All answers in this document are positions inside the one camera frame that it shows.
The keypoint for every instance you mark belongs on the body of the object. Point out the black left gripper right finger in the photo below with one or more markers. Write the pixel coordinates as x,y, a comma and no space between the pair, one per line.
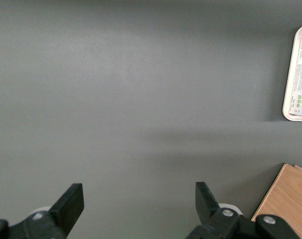
208,204

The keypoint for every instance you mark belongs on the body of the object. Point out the beige plastic tray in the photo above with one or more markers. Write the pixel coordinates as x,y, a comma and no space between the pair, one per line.
291,74

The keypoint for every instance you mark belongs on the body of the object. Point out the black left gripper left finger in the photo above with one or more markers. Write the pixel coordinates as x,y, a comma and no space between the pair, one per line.
66,211

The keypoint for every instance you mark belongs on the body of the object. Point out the wooden drawer cabinet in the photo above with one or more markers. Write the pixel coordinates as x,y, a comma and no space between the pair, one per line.
287,199

